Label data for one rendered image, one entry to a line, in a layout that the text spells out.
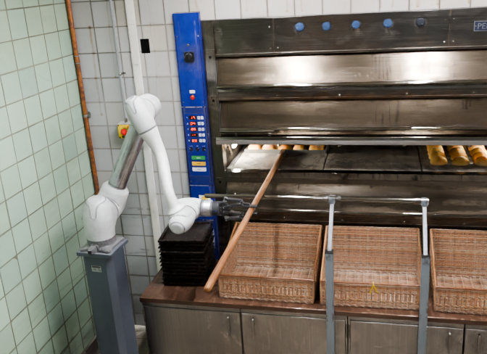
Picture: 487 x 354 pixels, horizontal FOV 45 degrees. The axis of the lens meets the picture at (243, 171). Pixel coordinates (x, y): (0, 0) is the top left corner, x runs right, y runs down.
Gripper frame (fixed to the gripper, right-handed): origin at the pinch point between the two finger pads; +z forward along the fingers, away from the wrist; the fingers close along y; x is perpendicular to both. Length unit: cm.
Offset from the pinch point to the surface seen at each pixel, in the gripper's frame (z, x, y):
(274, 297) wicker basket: 7, -12, 59
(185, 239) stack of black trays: -48, -27, 32
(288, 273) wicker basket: 10, -44, 60
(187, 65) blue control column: -47, -58, -66
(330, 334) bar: 39, -2, 73
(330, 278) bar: 40, -2, 38
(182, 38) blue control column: -49, -58, -82
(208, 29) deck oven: -34, -62, -86
